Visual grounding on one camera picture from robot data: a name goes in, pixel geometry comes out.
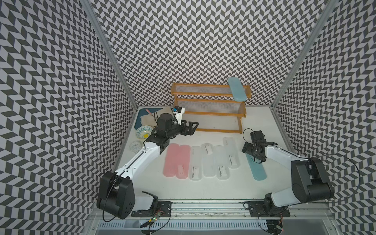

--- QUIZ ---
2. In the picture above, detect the white pencil case labelled middle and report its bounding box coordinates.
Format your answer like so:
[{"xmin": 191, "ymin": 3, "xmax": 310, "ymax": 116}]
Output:
[{"xmin": 213, "ymin": 146, "xmax": 230, "ymax": 180}]

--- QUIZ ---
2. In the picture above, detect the orange three-tier wire shelf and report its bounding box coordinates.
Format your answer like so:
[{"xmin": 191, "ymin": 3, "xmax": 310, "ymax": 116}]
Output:
[{"xmin": 171, "ymin": 82, "xmax": 252, "ymax": 134}]

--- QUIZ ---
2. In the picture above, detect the white pencil case labelled left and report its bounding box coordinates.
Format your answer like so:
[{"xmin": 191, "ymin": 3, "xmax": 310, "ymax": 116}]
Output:
[{"xmin": 189, "ymin": 146, "xmax": 202, "ymax": 181}]

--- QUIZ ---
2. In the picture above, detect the pink pencil case labelled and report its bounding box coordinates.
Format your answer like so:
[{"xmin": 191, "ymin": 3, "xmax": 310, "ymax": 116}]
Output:
[{"xmin": 176, "ymin": 145, "xmax": 191, "ymax": 179}]

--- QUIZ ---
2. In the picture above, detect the white pencil case labelled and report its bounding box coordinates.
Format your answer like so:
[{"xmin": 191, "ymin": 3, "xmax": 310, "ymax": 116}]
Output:
[
  {"xmin": 189, "ymin": 146, "xmax": 202, "ymax": 181},
  {"xmin": 213, "ymin": 146, "xmax": 230, "ymax": 180}
]

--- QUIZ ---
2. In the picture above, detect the teal pencil case plain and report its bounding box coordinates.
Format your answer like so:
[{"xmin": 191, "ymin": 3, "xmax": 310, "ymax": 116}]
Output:
[{"xmin": 228, "ymin": 77, "xmax": 247, "ymax": 102}]

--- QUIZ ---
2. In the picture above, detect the beige cloth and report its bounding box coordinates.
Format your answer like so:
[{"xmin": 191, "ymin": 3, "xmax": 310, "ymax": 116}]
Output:
[{"xmin": 141, "ymin": 106, "xmax": 173, "ymax": 127}]

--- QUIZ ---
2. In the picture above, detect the teal pencil case labelled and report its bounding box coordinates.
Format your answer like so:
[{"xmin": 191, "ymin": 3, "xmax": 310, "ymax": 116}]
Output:
[{"xmin": 245, "ymin": 153, "xmax": 267, "ymax": 181}]

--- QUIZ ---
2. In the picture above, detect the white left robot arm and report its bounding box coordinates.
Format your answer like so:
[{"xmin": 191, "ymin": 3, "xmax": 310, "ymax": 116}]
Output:
[{"xmin": 97, "ymin": 107, "xmax": 199, "ymax": 219}]

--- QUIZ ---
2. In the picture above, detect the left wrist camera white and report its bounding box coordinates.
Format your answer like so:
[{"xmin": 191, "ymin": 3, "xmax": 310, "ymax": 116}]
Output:
[{"xmin": 172, "ymin": 106, "xmax": 185, "ymax": 125}]

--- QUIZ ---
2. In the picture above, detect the white pencil case upper label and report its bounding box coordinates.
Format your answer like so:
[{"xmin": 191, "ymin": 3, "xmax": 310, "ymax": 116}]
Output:
[{"xmin": 201, "ymin": 144, "xmax": 216, "ymax": 178}]

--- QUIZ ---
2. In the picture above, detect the frosted white pencil case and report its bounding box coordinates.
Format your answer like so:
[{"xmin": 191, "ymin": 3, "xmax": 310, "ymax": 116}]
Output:
[{"xmin": 223, "ymin": 137, "xmax": 240, "ymax": 169}]

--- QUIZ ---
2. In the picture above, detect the clear glass cup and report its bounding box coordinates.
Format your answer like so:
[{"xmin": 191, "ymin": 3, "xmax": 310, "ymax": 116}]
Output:
[{"xmin": 129, "ymin": 141, "xmax": 143, "ymax": 154}]

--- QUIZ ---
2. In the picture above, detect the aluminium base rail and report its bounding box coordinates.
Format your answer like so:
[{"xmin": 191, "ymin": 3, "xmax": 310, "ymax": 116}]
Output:
[{"xmin": 132, "ymin": 200, "xmax": 340, "ymax": 235}]

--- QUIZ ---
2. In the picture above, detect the aluminium corner post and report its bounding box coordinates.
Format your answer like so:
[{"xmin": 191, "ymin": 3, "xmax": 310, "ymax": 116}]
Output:
[
  {"xmin": 80, "ymin": 0, "xmax": 138, "ymax": 109},
  {"xmin": 270, "ymin": 0, "xmax": 339, "ymax": 110}
]

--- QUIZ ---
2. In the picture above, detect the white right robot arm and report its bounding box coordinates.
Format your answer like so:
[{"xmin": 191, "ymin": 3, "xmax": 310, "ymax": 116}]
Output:
[{"xmin": 242, "ymin": 130, "xmax": 334, "ymax": 217}]

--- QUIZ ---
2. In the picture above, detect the aluminium corner post right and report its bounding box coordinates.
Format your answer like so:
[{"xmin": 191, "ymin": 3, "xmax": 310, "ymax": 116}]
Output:
[{"xmin": 270, "ymin": 0, "xmax": 339, "ymax": 110}]

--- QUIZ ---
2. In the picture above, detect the pink pencil case left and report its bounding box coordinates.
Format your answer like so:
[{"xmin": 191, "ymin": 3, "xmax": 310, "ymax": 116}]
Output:
[{"xmin": 163, "ymin": 144, "xmax": 180, "ymax": 177}]

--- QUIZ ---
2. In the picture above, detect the aluminium corner post left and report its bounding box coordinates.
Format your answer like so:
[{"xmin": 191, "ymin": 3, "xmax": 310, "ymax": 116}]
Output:
[{"xmin": 80, "ymin": 0, "xmax": 138, "ymax": 109}]

